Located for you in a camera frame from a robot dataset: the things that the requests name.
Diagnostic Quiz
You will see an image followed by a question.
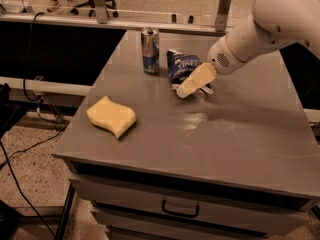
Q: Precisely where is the metal bracket post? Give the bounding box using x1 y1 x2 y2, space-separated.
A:
215 0 232 32
94 0 109 24

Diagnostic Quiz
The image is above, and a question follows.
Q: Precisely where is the grey drawer cabinet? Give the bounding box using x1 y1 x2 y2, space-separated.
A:
54 31 320 240

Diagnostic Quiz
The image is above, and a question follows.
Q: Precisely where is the yellow sponge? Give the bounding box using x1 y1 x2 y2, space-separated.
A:
86 96 136 139

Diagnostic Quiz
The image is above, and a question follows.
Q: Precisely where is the blue Kettle chip bag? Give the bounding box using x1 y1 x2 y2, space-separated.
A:
166 49 213 94

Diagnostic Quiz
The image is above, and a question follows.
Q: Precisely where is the black drawer handle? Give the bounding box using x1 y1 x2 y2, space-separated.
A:
161 199 200 218

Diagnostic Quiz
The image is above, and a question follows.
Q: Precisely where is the metal rail frame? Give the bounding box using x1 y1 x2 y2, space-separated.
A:
0 13 234 38

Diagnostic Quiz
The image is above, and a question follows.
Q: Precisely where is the black office chair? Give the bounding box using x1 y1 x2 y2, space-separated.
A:
71 0 118 18

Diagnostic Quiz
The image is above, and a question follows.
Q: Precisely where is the left metal bracket post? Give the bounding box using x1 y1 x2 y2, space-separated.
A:
94 0 109 24

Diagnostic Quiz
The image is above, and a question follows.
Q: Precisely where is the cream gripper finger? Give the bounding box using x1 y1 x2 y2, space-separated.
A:
176 63 217 98

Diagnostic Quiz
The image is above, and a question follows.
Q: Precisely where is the black power cable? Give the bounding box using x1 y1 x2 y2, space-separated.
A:
22 12 46 103

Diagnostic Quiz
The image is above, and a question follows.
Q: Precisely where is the silver blue Red Bull can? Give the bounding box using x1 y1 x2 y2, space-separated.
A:
141 27 159 75

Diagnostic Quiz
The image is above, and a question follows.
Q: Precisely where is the right metal bracket post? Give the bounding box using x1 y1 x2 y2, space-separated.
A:
215 0 232 32

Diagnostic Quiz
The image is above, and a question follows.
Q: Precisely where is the black floor cable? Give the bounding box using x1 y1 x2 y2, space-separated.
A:
0 123 68 240

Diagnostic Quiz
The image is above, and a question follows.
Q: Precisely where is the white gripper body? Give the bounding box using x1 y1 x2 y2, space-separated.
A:
207 35 246 75

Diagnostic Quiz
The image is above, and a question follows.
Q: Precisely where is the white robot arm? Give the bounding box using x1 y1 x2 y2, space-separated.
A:
176 0 320 98

